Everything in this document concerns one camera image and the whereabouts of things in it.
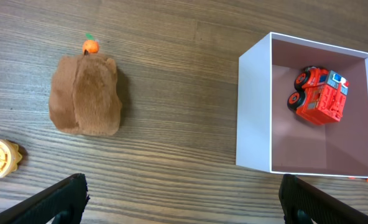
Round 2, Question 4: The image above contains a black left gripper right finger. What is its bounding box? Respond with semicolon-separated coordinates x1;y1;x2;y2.
278;174;368;224

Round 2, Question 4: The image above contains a brown plush toy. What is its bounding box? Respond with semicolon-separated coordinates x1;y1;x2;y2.
48;32;123;137

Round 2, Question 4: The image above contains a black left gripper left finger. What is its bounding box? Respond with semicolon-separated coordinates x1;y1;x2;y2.
0;173;90;224

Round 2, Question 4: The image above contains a red toy fire truck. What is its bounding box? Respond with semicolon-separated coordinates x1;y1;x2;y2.
287;66;349;126

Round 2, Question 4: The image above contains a yellow round gear toy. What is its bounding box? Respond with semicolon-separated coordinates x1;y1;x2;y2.
0;139;22;179

